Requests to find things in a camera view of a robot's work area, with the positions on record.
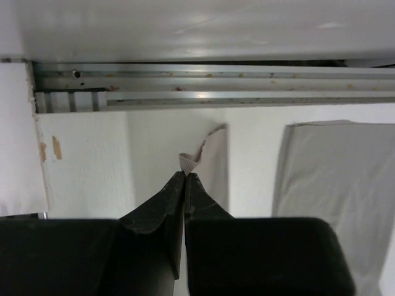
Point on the grey trousers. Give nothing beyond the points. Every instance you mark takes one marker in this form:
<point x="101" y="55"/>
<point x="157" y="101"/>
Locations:
<point x="342" y="173"/>

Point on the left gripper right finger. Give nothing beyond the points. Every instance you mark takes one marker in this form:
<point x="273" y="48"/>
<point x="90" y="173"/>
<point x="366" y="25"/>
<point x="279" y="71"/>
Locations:
<point x="259" y="256"/>

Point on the left metal table rail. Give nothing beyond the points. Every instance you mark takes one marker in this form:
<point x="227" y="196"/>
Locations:
<point x="64" y="88"/>

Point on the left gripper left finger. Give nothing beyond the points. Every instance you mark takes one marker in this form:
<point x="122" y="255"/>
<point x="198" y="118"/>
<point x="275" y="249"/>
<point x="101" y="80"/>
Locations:
<point x="137" y="254"/>

